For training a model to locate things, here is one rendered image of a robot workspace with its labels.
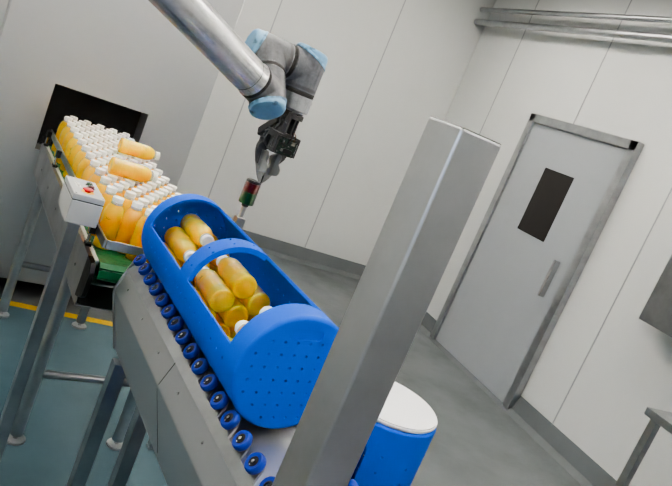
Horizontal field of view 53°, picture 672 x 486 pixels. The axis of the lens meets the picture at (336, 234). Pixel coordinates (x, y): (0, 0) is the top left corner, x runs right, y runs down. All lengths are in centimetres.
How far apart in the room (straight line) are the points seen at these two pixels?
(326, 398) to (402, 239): 20
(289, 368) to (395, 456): 36
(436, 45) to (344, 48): 101
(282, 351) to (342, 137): 549
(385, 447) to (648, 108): 415
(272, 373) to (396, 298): 80
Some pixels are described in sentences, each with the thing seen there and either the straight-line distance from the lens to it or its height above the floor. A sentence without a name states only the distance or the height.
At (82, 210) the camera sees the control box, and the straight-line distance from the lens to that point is 230.
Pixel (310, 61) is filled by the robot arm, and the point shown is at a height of 174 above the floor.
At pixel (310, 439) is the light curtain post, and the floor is 132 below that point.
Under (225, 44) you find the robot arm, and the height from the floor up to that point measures 170.
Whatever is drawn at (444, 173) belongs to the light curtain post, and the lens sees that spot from 69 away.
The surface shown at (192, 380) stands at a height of 93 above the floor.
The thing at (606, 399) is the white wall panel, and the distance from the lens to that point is 498.
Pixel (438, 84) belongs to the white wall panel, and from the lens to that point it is 723.
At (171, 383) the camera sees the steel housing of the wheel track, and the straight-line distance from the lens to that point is 178.
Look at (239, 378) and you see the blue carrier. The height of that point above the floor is 107.
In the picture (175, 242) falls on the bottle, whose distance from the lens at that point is 207.
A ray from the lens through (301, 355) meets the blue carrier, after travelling 149.
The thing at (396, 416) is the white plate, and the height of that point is 104.
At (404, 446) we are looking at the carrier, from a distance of 168.
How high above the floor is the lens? 168
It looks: 10 degrees down
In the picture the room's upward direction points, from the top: 23 degrees clockwise
